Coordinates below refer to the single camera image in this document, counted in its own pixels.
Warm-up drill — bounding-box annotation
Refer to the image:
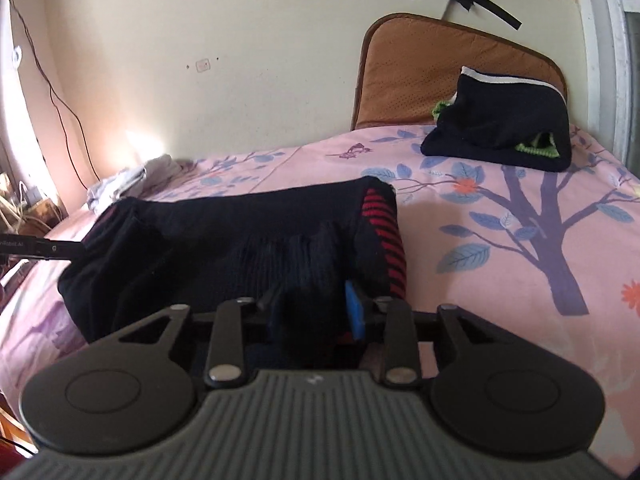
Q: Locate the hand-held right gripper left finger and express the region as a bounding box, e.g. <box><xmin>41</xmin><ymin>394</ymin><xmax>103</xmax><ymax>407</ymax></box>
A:
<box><xmin>120</xmin><ymin>298</ymin><xmax>278</xmax><ymax>388</ymax></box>

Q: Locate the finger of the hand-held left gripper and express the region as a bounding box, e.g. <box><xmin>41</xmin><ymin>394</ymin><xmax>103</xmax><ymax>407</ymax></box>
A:
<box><xmin>35</xmin><ymin>238</ymin><xmax>87</xmax><ymax>260</ymax></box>

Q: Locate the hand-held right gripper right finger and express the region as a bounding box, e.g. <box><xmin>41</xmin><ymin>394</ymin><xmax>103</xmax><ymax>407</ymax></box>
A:
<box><xmin>345</xmin><ymin>280</ymin><xmax>526</xmax><ymax>386</ymax></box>

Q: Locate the black patterned knit sweater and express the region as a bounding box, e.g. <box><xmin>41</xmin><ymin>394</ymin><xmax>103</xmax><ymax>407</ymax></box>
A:
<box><xmin>57</xmin><ymin>176</ymin><xmax>408</xmax><ymax>361</ymax></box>

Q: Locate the brown wooden stand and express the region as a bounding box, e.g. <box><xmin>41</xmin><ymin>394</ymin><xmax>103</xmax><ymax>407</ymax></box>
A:
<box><xmin>0</xmin><ymin>170</ymin><xmax>69</xmax><ymax>239</ymax></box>

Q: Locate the white folded cloth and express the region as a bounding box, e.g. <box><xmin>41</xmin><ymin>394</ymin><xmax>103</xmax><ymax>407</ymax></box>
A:
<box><xmin>86</xmin><ymin>154</ymin><xmax>184</xmax><ymax>214</ymax></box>

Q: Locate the pink tree-print bed sheet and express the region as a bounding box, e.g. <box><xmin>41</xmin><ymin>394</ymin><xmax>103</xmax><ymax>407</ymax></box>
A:
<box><xmin>0</xmin><ymin>122</ymin><xmax>640</xmax><ymax>480</ymax></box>

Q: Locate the black garment with green trim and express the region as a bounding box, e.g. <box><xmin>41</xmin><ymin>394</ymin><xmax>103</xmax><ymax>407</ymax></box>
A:
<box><xmin>420</xmin><ymin>66</ymin><xmax>574</xmax><ymax>174</ymax></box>

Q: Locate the brown cushion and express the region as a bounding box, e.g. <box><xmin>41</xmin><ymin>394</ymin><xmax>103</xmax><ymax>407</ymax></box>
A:
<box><xmin>350</xmin><ymin>12</ymin><xmax>569</xmax><ymax>132</ymax></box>

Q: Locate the white framed frosted window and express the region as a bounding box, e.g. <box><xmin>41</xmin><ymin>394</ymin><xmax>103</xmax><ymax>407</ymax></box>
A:
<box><xmin>570</xmin><ymin>0</ymin><xmax>640</xmax><ymax>167</ymax></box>

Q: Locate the dark wall cable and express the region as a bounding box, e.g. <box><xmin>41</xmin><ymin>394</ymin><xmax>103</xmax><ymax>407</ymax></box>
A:
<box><xmin>10</xmin><ymin>0</ymin><xmax>101</xmax><ymax>187</ymax></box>

